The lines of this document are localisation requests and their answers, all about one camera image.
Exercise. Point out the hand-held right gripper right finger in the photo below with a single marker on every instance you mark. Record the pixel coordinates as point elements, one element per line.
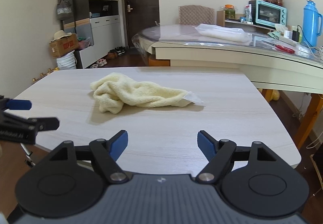
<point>207,145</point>

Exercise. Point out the white bucket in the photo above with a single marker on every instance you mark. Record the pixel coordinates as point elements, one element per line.
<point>66,61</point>

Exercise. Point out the pink clothes pile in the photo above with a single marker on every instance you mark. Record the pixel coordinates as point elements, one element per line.
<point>83,42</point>

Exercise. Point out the wooden shelf rack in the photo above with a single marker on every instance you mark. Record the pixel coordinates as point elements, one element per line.
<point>220,18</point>

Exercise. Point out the straw hat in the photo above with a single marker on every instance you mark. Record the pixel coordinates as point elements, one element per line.
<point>60,35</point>

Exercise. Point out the quilted chair back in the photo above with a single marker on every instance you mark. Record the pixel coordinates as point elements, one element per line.
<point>196,14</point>

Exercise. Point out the teal toaster oven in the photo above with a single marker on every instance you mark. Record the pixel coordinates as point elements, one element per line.
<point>270,13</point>

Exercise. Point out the yellow toy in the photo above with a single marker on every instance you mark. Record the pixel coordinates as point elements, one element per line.
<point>274,95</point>

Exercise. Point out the cardboard box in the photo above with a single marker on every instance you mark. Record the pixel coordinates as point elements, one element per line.
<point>64,47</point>

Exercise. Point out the blue thermos flask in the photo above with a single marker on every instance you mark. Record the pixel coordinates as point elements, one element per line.
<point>310,24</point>

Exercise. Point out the green pickle jar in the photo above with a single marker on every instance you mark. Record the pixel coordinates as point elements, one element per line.
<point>230,12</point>

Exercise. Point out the beige slippers pair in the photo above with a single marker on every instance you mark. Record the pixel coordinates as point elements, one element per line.
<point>93,66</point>

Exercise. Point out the dark sneakers pair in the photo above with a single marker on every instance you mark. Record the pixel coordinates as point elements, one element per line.
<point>120,51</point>

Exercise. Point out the cream dining table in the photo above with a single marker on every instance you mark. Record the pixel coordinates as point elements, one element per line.
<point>201,56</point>

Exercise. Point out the pale yellow towel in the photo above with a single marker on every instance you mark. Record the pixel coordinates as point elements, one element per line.
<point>141,95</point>

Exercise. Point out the black charger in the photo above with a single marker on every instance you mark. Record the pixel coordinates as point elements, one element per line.
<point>295,36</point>

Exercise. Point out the blue basket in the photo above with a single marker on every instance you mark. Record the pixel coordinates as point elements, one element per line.
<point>95,15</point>

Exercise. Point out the pale green cloth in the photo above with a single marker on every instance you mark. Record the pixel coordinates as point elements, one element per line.
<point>276,30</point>

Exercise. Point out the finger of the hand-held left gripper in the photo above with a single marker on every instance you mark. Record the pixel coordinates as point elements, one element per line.
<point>46,123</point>
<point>19,104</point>

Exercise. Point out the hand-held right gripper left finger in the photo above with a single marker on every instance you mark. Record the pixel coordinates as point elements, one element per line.
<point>117,145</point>

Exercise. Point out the clear plastic bag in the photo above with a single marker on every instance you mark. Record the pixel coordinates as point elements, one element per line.
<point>222,32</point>

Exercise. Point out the grey hanging bag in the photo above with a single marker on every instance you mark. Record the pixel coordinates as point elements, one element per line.
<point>63,9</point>

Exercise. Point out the brown shoes pair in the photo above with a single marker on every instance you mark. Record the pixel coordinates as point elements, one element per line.
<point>111,55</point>

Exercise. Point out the orange stool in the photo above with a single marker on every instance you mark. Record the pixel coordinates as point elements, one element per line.
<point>159,61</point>

